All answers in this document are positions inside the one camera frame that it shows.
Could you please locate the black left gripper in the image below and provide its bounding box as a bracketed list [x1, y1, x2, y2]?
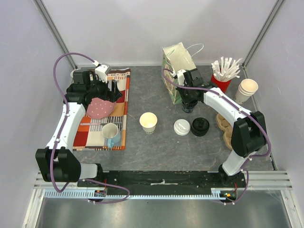
[86, 74, 122, 103]

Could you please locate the black paper cup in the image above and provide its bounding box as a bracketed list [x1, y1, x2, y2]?
[182, 99, 198, 113]

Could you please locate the white plastic cup lid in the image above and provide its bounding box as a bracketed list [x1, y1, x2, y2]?
[173, 119, 190, 136]

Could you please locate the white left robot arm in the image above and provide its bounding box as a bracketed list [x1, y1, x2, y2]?
[35, 70, 122, 192]

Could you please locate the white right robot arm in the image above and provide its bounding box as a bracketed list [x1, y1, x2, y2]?
[177, 68, 269, 187]

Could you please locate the pink dotted plate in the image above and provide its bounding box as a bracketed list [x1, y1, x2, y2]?
[86, 98, 116, 119]

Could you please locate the green patterned paper bag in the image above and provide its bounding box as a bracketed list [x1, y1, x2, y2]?
[162, 42, 197, 104]

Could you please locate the grey ceramic mug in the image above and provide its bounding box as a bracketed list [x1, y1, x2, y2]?
[70, 69, 79, 78]

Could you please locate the red ribbed paper cup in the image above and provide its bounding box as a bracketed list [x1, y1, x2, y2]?
[211, 74, 232, 93]

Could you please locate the white wrapped straws bundle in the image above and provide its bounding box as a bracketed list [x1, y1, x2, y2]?
[211, 57, 242, 82]

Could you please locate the light blue ceramic mug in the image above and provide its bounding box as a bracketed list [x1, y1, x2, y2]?
[102, 123, 121, 149]

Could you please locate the colourful patterned placemat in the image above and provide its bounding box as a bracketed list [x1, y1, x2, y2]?
[73, 68, 131, 151]

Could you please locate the black plastic lid stack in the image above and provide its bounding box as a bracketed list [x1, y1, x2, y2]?
[190, 117, 209, 137]

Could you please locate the white paper cup stack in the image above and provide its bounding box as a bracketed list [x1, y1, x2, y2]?
[234, 78, 258, 105]

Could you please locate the brown pulp cup carrier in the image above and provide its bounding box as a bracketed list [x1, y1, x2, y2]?
[216, 114, 233, 150]

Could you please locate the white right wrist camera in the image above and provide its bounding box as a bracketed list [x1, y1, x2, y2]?
[176, 69, 186, 86]

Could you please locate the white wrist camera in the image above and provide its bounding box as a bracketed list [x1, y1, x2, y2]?
[176, 69, 186, 86]
[93, 61, 111, 83]

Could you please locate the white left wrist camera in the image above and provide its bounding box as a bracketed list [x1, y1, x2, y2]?
[93, 61, 111, 83]

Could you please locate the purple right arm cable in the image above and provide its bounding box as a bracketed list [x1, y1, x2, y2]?
[161, 68, 272, 205]

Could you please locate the pink handled knife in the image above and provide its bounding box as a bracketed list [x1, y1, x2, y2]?
[80, 123, 120, 126]

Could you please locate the aluminium frame post left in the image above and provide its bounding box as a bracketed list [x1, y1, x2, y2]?
[33, 0, 69, 54]

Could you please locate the aluminium frame post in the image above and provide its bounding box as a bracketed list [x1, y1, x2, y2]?
[33, 0, 69, 54]
[242, 0, 285, 71]

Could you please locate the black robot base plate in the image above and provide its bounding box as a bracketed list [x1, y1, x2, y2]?
[77, 170, 247, 197]

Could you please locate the aluminium frame post right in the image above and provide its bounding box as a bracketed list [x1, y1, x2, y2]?
[242, 0, 285, 71]

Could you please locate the white slotted cable duct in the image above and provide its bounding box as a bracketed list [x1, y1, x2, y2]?
[44, 189, 233, 200]

